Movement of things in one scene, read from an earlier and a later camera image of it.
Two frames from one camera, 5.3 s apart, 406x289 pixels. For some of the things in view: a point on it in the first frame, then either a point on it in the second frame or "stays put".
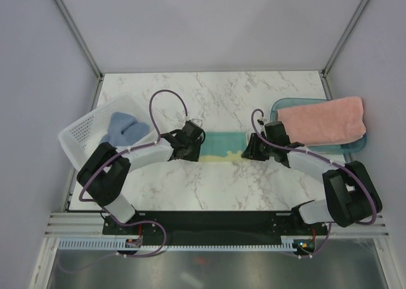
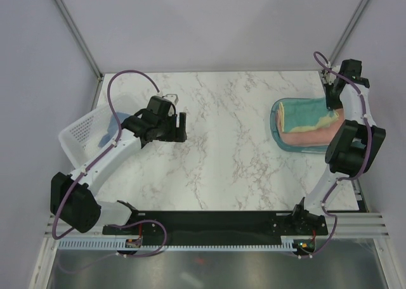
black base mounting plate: x=212 y=228 stays put
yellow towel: x=231 y=157 → x=330 y=118
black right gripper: x=251 y=151 → x=331 y=104
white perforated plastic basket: x=82 y=139 stays put
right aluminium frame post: x=354 y=22 stays put
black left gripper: x=194 y=157 → x=177 y=134
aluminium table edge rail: x=78 y=224 stays put
